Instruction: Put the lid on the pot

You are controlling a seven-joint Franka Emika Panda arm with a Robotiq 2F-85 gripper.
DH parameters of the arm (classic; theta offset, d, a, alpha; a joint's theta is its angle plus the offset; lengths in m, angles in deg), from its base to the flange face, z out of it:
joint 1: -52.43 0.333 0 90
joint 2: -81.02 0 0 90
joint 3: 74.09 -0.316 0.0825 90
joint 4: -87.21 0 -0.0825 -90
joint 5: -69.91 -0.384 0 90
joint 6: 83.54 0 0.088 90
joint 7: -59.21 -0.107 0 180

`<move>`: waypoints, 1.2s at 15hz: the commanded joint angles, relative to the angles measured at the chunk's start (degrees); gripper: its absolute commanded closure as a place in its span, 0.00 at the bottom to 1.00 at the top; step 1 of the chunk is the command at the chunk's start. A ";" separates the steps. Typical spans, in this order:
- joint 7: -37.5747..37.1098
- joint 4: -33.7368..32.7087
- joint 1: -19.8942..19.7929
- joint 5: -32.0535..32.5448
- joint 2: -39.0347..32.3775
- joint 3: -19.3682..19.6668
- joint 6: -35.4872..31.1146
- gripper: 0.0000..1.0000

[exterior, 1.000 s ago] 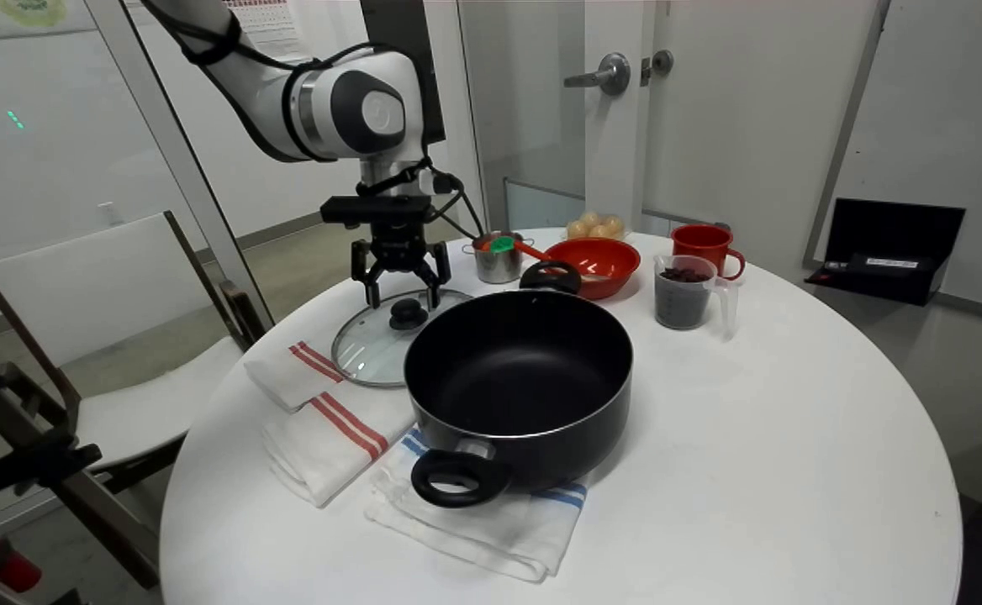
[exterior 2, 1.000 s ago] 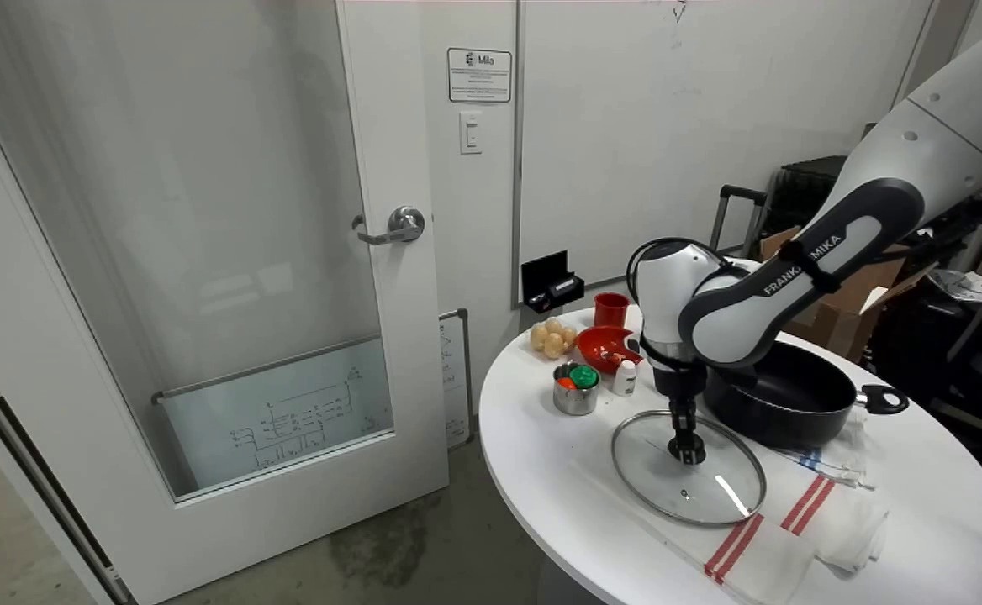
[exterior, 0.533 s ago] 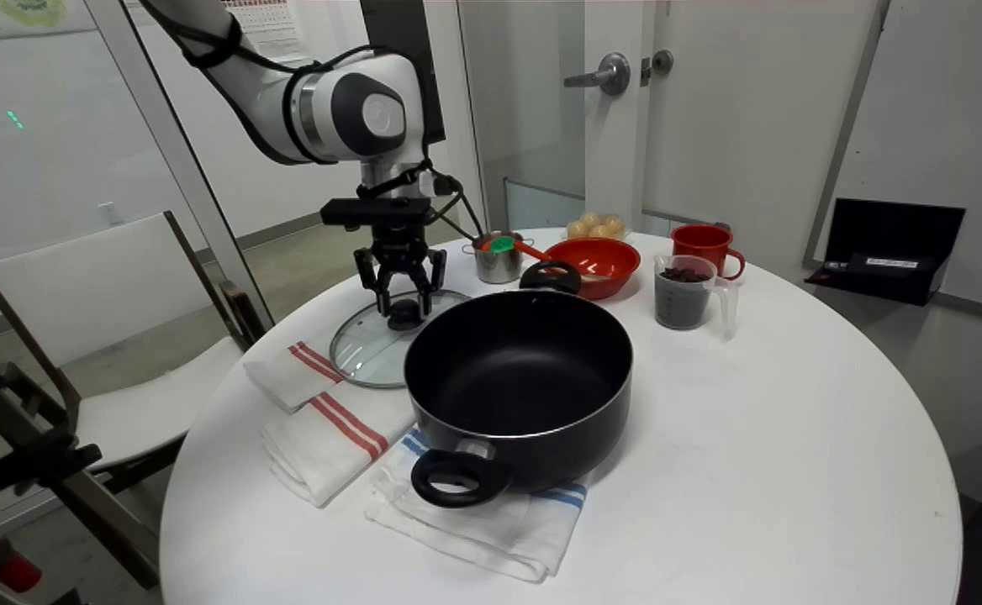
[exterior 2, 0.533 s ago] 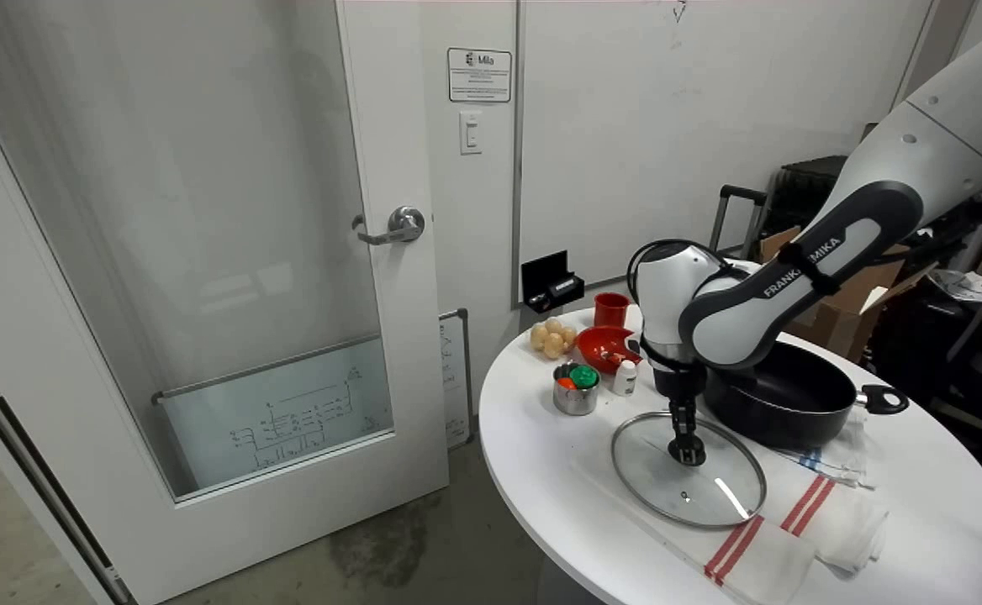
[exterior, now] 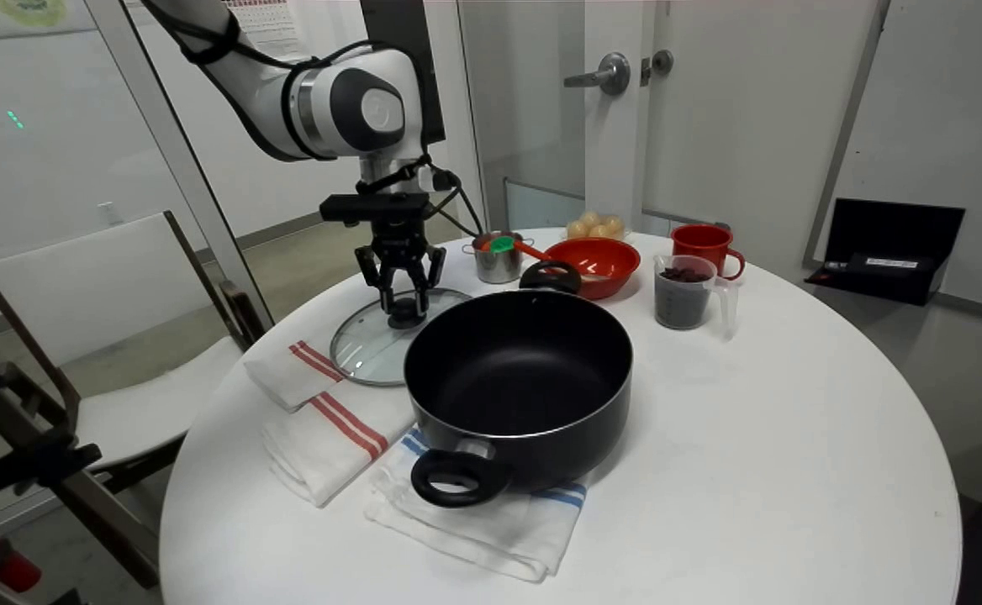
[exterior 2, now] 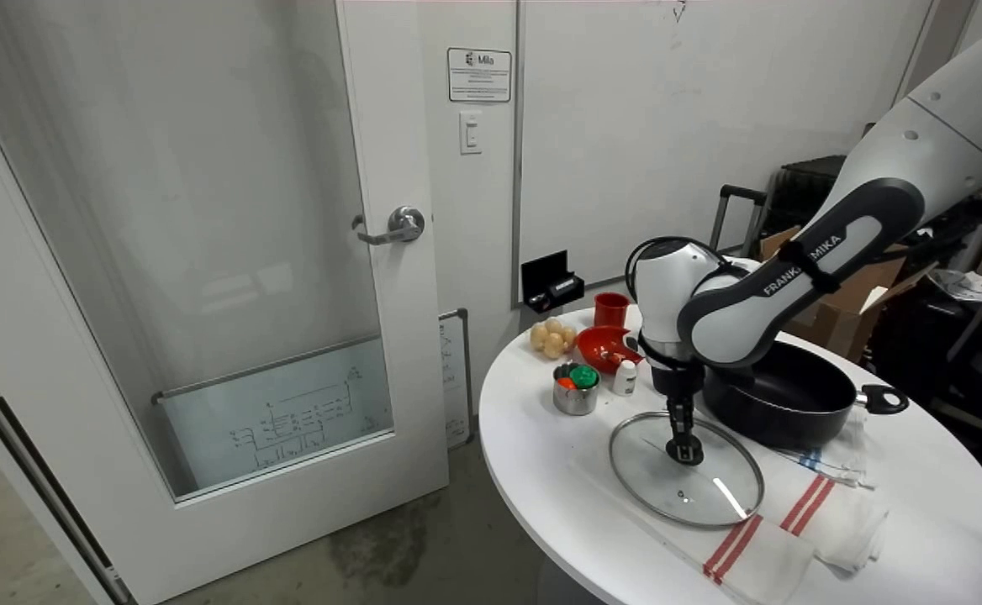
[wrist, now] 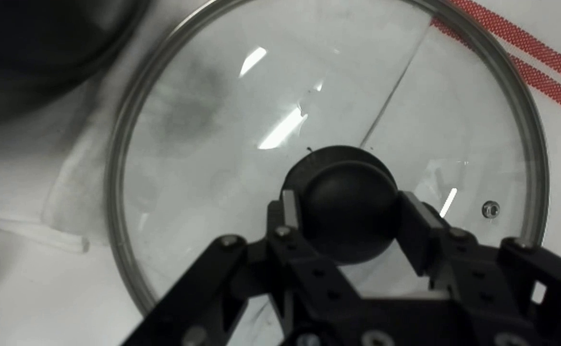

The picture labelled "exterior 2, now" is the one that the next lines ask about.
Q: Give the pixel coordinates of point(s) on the black suitcase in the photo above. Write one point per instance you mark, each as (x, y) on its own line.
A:
(805, 191)

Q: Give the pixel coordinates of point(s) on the glass lid with black knob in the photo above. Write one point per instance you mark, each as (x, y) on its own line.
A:
(670, 496)

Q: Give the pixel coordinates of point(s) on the brown cardboard box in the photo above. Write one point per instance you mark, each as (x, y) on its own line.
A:
(850, 301)

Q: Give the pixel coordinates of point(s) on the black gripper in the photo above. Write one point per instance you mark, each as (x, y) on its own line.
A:
(679, 381)

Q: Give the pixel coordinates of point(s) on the red bowl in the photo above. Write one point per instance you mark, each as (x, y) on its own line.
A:
(599, 352)

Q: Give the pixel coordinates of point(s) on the open black case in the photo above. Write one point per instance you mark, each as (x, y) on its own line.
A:
(548, 281)

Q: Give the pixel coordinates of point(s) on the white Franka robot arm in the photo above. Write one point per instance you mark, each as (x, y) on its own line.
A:
(780, 291)

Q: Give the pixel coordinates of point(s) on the white light switch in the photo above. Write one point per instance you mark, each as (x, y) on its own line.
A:
(470, 133)

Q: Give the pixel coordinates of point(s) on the red mug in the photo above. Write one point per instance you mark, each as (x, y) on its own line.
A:
(610, 311)

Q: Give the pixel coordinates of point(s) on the small white bottle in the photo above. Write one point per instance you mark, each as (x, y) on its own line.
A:
(624, 379)

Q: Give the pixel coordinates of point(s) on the white wall sign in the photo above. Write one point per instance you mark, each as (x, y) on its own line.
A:
(480, 77)

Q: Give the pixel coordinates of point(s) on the pile of beige buns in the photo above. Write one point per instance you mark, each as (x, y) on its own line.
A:
(554, 339)

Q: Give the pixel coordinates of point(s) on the white towel with red stripes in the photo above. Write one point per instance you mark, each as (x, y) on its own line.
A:
(754, 567)
(844, 532)

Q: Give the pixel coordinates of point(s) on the white door with frosted glass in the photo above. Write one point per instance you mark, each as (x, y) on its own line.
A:
(176, 223)

